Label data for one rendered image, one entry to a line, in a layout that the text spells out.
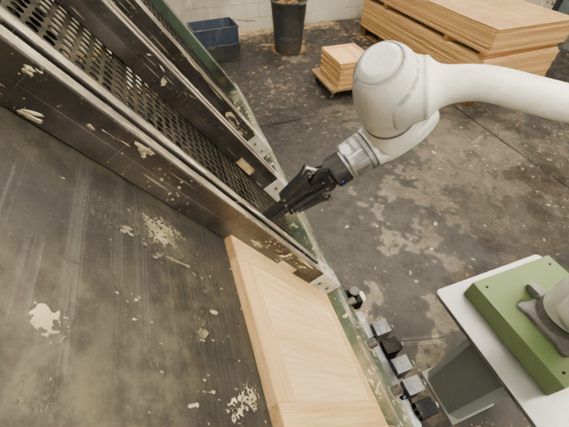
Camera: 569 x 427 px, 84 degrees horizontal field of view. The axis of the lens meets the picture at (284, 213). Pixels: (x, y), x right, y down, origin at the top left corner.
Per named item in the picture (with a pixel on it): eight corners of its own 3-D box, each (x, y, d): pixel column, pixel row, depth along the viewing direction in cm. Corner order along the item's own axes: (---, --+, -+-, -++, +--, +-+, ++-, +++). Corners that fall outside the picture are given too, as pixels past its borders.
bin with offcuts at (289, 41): (311, 53, 452) (314, 1, 404) (277, 58, 441) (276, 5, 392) (298, 41, 485) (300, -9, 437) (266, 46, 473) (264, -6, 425)
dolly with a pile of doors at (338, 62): (370, 94, 371) (378, 58, 341) (329, 102, 360) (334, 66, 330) (346, 73, 410) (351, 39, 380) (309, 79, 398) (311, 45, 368)
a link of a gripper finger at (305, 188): (327, 183, 71) (324, 180, 69) (285, 210, 73) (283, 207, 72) (320, 172, 73) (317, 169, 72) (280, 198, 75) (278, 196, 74)
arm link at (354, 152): (351, 124, 69) (328, 141, 70) (371, 148, 63) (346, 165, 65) (364, 149, 76) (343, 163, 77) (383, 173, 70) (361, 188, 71)
